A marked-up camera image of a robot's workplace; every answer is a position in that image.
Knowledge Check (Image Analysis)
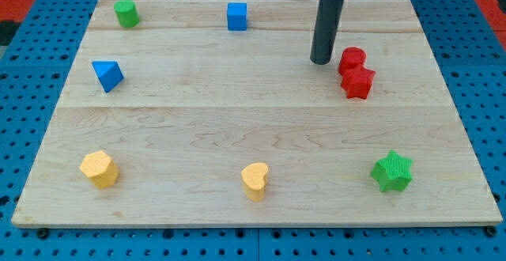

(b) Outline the blue cube block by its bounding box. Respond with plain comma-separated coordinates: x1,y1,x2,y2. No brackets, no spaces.
227,2,247,31

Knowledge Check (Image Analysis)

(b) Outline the red star block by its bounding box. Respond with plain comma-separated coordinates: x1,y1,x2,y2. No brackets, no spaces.
341,66,376,100

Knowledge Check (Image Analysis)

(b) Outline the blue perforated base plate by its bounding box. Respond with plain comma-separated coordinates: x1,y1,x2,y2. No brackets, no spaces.
1,0,505,260

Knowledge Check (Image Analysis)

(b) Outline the red cylinder block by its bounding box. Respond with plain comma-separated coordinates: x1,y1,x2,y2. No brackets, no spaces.
338,47,367,75

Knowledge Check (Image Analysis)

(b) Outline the dark grey cylindrical pointer rod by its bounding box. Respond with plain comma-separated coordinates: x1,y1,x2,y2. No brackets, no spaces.
310,0,344,65

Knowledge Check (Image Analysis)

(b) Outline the yellow hexagon block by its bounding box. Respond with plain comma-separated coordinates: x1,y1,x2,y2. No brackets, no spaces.
79,150,119,189

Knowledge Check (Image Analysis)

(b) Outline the light wooden board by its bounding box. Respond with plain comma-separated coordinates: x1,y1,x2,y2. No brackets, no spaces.
12,0,503,229

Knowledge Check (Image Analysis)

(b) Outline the blue triangular prism block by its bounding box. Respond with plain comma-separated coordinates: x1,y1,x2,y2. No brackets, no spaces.
92,61,124,93

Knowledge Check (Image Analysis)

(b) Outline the yellow heart block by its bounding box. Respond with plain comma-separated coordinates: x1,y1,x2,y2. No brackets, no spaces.
240,162,269,202

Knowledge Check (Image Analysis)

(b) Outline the green cylinder block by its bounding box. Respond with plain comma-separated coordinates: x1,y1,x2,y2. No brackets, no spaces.
113,0,140,28

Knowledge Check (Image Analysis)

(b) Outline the green star block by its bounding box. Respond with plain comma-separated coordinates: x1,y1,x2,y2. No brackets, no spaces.
370,149,413,192

